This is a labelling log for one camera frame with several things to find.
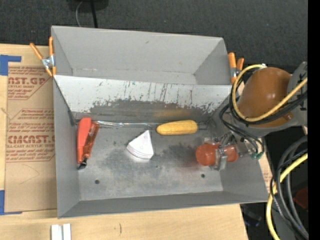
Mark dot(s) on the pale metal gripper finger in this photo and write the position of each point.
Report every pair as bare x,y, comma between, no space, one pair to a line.
221,160
213,141

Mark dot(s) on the red-orange plastic bottle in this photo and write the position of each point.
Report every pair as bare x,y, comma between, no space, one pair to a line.
205,154

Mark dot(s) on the yellow toy corn cob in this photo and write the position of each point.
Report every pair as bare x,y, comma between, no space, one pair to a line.
177,127

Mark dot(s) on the grey metal bin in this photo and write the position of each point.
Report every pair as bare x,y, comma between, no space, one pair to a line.
140,179

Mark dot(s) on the orange packet with clear plastic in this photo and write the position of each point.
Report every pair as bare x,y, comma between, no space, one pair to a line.
83,139

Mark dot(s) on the brown cardboard board, red print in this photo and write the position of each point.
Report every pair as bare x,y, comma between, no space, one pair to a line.
30,181

